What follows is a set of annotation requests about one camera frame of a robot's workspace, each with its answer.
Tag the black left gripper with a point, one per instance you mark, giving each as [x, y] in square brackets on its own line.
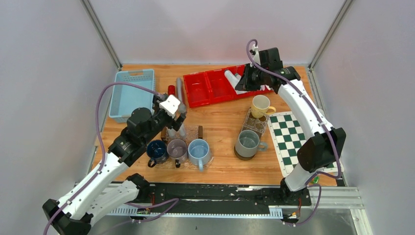
[176, 125]

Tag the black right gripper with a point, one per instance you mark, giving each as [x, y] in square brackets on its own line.
[244, 83]

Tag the white green-cap toothpaste tube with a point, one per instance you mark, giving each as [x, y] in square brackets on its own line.
[237, 76]

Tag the grey toothpaste tube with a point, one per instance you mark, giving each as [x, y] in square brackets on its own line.
[182, 130]

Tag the cream yellow mug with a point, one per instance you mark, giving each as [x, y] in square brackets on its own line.
[261, 106]

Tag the purple grey mug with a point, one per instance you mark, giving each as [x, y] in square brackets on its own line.
[177, 150]

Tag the dark blue mug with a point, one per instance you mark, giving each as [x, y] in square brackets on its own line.
[157, 152]

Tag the clear textured plastic sheet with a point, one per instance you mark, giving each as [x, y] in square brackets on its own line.
[258, 125]

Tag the light blue mug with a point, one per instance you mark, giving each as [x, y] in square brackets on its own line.
[199, 153]

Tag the grey green mug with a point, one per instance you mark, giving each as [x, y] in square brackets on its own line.
[248, 144]

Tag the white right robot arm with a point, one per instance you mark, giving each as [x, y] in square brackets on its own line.
[324, 142]

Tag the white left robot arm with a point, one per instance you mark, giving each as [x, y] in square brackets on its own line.
[77, 211]

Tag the red bin with toothpaste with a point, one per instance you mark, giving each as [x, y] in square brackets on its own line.
[237, 71]

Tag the brown oval wooden tray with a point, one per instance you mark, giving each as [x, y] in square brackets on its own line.
[248, 142]

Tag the silver microphone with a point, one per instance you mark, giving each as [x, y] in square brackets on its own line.
[180, 95]

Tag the red glitter microphone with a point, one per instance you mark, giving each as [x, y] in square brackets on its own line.
[171, 90]

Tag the light blue plastic basket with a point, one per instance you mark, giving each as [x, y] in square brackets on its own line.
[125, 99]

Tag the green white chessboard mat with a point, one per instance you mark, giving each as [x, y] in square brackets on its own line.
[287, 136]

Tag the orange green tape roll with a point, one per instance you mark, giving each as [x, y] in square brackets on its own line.
[315, 180]

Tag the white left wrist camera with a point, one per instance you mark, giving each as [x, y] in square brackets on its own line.
[171, 105]

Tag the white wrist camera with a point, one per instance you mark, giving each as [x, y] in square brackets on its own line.
[254, 51]
[171, 105]

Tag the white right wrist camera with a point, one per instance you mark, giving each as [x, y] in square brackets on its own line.
[254, 51]

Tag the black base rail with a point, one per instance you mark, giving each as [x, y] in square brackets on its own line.
[220, 199]

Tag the aluminium corner frame post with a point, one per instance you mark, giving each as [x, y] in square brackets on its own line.
[330, 33]

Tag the left aluminium frame post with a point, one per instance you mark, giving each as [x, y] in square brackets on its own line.
[101, 33]

